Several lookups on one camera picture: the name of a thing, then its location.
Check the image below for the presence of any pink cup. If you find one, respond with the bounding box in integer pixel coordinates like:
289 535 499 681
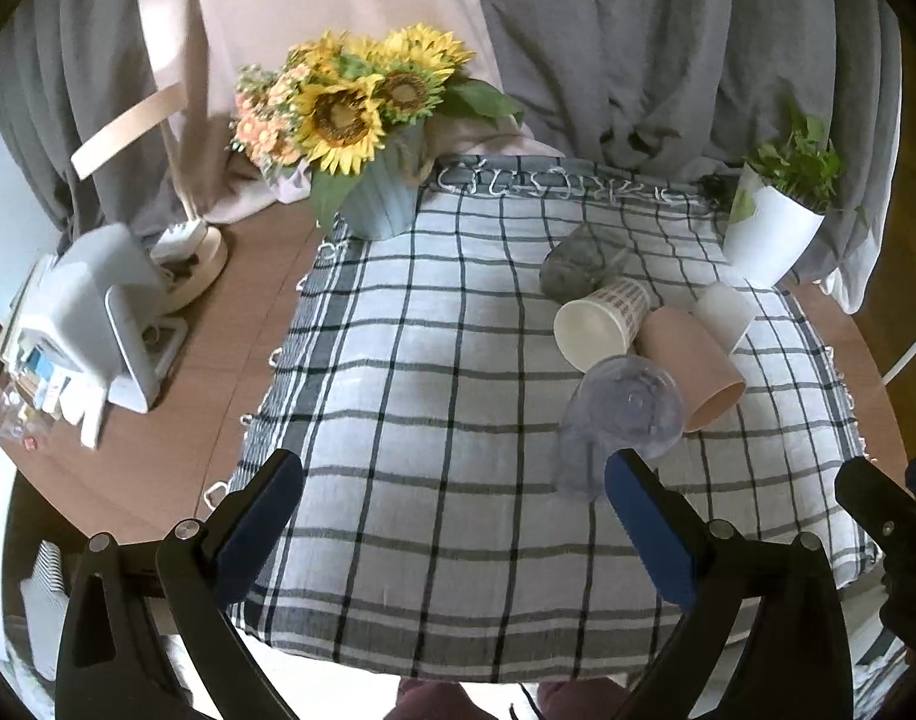
636 305 749 434

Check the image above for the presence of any patterned paper cup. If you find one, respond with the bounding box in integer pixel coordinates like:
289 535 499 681
553 277 652 374

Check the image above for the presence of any white desktop device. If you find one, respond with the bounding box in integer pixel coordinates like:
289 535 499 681
15 223 175 382

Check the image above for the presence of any grey curtain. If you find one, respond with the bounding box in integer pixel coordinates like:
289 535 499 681
465 0 903 316
0 0 198 235

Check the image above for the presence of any white plant pot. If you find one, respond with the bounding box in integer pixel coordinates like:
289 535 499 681
723 163 827 286

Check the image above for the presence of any stack of papers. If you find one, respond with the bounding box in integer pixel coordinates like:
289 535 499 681
0 255 80 425

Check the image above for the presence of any light blue ribbed vase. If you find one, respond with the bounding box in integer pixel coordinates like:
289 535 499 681
336 124 430 241

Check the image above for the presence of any clear plastic cup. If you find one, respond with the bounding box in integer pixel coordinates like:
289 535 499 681
552 355 686 500

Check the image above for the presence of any sunflower bouquet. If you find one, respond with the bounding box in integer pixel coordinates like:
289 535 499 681
229 24 526 230

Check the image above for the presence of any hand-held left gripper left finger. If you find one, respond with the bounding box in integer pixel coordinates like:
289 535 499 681
56 448 306 720

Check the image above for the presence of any small clear plastic container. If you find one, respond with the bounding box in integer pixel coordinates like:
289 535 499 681
0 370 54 452

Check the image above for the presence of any grey translucent cup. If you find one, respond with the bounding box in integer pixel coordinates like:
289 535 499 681
540 223 631 302

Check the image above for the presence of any white radiator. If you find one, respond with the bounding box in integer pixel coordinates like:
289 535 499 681
19 538 81 680

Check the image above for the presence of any white metal stand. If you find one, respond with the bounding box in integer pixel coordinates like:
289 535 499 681
75 286 190 448

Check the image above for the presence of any green leafy plant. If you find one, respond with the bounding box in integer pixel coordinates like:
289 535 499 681
698 112 869 227

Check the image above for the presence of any white cup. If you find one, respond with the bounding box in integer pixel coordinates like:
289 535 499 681
690 281 761 356

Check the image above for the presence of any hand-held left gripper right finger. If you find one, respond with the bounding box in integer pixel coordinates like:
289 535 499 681
604 448 855 720

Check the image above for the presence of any checked tablecloth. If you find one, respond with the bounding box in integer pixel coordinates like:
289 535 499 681
203 154 879 685

